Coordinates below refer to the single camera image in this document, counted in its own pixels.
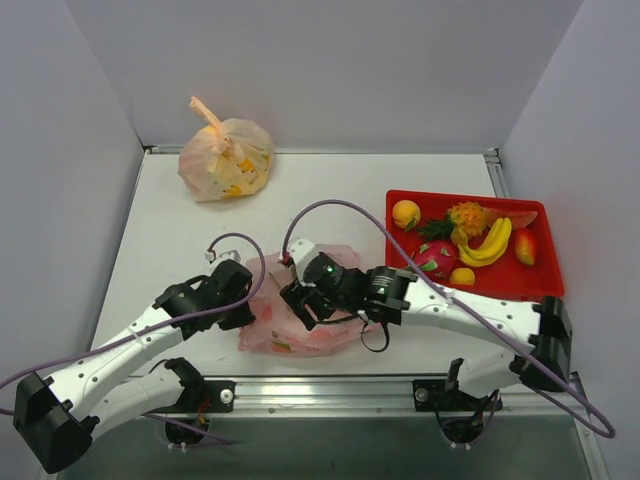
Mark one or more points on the watermelon slice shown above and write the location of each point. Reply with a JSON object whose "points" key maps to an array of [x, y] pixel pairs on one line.
{"points": [[518, 218]]}

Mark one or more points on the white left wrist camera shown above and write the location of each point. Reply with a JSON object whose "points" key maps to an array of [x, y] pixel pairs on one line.
{"points": [[212, 255]]}

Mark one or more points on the aluminium front rail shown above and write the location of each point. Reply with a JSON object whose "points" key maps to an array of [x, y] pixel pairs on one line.
{"points": [[294, 396]]}

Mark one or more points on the pink plastic bag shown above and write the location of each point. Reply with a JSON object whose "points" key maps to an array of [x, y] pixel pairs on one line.
{"points": [[277, 331]]}

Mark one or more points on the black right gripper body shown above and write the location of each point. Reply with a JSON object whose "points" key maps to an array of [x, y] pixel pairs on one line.
{"points": [[298, 302]]}

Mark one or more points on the red toy dragon fruit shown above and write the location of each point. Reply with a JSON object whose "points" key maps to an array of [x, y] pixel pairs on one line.
{"points": [[437, 259]]}

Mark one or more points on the orange toy pineapple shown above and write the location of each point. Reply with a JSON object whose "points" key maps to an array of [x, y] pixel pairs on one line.
{"points": [[469, 217]]}

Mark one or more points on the red yellow mango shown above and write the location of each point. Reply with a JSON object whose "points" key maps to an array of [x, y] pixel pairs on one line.
{"points": [[525, 246]]}

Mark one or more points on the small yellow lemon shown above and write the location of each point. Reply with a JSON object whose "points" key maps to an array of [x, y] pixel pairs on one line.
{"points": [[463, 276]]}

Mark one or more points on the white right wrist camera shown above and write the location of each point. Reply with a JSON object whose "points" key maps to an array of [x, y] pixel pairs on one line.
{"points": [[298, 254]]}

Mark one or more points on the red plastic tray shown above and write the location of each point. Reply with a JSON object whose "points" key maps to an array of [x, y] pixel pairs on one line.
{"points": [[507, 278]]}

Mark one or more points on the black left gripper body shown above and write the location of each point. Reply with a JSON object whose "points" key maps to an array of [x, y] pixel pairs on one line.
{"points": [[239, 310]]}

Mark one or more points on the yellow fruit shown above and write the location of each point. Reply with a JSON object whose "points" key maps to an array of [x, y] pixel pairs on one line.
{"points": [[493, 247]]}

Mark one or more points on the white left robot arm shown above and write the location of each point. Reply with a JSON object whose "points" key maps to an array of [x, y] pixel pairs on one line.
{"points": [[60, 416]]}

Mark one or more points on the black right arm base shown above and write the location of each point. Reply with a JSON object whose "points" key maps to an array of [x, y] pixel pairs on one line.
{"points": [[461, 418]]}

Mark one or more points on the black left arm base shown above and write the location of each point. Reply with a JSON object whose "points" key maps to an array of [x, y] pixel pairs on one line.
{"points": [[186, 423]]}

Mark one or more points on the orange fruit with leaf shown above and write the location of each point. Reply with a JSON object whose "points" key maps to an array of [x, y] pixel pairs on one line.
{"points": [[406, 215]]}

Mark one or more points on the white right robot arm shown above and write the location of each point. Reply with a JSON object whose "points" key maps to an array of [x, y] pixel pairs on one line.
{"points": [[534, 338]]}

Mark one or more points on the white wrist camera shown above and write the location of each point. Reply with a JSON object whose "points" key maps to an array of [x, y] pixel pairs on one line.
{"points": [[298, 254], [212, 255]]}

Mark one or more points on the orange plastic bag with fruit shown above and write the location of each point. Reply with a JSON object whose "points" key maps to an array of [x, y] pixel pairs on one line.
{"points": [[225, 159]]}

